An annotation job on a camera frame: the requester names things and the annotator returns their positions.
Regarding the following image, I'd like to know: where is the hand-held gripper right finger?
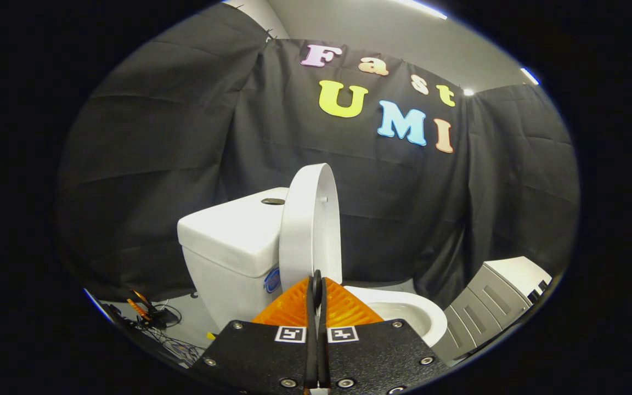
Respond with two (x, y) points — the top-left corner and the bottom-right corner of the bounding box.
(319, 277), (448, 393)

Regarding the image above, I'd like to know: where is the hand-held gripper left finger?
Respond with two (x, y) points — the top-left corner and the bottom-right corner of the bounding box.
(190, 270), (320, 393)

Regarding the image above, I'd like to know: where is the white toilet lid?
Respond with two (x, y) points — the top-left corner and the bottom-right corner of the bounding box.
(279, 163), (343, 294)

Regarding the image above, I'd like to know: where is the white toilet bowl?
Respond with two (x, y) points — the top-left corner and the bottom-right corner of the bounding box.
(343, 285), (448, 347)

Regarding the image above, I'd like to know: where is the white toilet tank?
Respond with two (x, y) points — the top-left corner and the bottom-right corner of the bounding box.
(177, 188), (290, 330)

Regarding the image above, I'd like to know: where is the grey drawer cabinet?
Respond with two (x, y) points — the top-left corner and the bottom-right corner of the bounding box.
(431, 256), (552, 365)

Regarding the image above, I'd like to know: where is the orange black device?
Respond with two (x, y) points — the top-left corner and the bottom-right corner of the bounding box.
(126, 289), (183, 330)

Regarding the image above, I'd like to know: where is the black backdrop cloth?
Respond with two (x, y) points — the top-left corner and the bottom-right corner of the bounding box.
(57, 3), (580, 311)

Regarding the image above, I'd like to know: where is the large ceiling light panel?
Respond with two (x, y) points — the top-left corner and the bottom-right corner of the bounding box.
(393, 0), (448, 20)

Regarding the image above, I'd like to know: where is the tangle of black cables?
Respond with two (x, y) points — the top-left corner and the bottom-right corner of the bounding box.
(146, 324), (208, 367)

